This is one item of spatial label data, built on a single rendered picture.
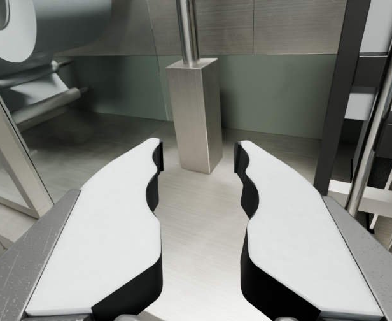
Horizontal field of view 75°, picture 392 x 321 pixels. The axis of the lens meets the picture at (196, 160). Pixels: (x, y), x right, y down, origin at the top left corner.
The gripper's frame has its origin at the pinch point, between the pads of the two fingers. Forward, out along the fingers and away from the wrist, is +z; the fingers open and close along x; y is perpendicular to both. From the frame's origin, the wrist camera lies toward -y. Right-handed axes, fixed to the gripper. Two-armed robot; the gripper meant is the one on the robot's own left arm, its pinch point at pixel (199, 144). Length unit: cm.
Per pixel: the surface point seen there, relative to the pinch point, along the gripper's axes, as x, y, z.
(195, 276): 1.1, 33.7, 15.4
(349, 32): 13.6, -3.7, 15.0
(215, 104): 5, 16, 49
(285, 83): 26, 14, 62
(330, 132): 15.0, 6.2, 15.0
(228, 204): 8.3, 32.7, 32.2
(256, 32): 16, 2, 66
